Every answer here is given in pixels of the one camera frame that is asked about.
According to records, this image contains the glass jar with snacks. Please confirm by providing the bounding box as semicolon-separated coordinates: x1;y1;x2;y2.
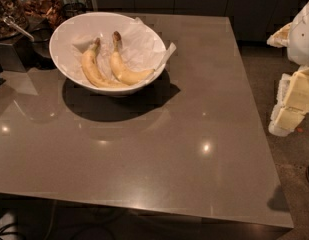
21;0;64;29

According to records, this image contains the clear jar with nuts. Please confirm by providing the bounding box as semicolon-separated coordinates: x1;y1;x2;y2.
0;0;29;40

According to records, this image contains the metal scoop handle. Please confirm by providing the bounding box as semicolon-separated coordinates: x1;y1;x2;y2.
3;16;35;42

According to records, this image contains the white paper liner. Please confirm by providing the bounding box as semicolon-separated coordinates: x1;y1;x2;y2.
72;16;176;90

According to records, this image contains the white ceramic bowl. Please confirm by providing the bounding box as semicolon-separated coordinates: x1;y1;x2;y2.
49;12;166;96

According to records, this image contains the yellow banana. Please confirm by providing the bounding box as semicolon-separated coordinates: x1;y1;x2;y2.
109;31;154;85
81;38;125;88

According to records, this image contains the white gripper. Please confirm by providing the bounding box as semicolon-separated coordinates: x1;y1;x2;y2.
266;1;309;137

